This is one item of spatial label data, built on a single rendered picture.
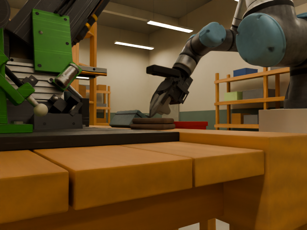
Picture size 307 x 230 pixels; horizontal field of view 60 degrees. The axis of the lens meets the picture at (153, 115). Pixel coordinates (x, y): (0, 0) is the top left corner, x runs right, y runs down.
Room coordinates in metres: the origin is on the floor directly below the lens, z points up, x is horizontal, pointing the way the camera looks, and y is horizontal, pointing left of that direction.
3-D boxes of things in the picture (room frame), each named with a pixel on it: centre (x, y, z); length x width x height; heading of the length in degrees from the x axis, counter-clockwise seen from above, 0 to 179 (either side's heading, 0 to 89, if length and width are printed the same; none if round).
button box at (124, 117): (0.89, 0.08, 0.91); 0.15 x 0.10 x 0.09; 34
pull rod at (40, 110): (0.55, 0.25, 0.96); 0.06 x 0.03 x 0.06; 124
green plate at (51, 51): (0.86, 0.33, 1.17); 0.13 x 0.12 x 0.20; 34
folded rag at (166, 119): (0.71, 0.00, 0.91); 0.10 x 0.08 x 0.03; 62
